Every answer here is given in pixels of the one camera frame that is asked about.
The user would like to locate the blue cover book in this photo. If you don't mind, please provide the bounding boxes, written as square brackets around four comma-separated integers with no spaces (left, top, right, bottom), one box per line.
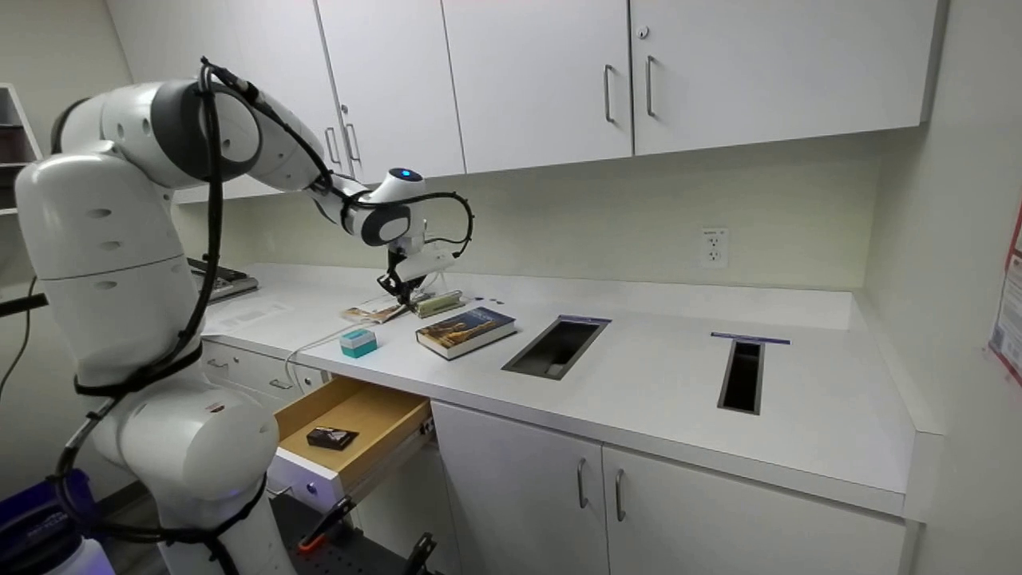
[411,304,520,365]

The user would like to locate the white wall outlet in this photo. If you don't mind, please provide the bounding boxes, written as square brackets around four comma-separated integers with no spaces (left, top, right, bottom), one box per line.
[700,223,735,271]

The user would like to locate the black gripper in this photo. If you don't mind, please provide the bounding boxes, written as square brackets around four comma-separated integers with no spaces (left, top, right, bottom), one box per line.
[377,254,429,315]

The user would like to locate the narrow countertop slot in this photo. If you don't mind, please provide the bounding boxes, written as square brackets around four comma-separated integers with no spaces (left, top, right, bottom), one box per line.
[708,330,791,420]

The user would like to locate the black cart red handles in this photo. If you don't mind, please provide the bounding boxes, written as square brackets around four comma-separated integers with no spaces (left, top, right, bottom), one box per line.
[269,492,444,575]

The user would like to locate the white upper cabinet door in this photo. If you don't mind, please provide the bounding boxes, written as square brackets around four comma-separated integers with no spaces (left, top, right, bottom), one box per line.
[314,0,465,187]
[440,0,634,177]
[104,0,354,205]
[630,0,953,160]

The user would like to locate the small black box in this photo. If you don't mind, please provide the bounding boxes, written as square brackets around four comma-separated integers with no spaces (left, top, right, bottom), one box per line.
[303,425,362,455]

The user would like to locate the white wall shelf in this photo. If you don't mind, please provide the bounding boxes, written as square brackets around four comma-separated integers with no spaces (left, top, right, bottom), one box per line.
[0,81,44,222]

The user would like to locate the red bordered wall poster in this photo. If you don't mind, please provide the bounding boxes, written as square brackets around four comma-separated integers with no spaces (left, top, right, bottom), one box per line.
[986,205,1022,386]

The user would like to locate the white lower cabinet door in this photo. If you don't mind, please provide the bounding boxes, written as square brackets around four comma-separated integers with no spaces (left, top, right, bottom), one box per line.
[429,401,608,575]
[600,446,919,575]

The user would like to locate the rectangular countertop opening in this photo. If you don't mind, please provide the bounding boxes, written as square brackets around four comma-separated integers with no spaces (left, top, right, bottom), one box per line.
[501,315,612,385]

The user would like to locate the black camera stand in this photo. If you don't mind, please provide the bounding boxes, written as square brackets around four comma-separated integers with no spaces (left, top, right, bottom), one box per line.
[0,277,51,397]

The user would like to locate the wooden drawer white front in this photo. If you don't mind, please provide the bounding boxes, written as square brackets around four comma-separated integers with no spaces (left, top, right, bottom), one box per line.
[269,374,438,515]

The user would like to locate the blue bin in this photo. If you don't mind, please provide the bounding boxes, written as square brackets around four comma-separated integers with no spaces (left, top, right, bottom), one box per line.
[0,473,104,575]

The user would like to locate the small teal box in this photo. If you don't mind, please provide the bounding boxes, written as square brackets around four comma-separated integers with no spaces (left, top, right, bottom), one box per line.
[339,325,381,363]

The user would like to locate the paper magazine stack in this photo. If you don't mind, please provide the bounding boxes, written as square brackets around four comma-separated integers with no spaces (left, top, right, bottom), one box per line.
[343,298,411,330]

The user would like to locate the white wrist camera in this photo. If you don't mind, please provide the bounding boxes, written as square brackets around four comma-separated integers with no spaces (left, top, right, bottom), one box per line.
[410,243,464,281]

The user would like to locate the white locked drawer front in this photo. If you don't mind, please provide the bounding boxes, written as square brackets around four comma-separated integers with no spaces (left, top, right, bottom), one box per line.
[202,339,331,409]

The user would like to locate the white cabinet door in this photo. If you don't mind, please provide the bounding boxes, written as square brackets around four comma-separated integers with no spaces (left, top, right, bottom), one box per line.
[104,0,354,205]
[630,0,953,160]
[314,0,465,187]
[600,446,919,575]
[429,401,608,575]
[440,0,634,177]

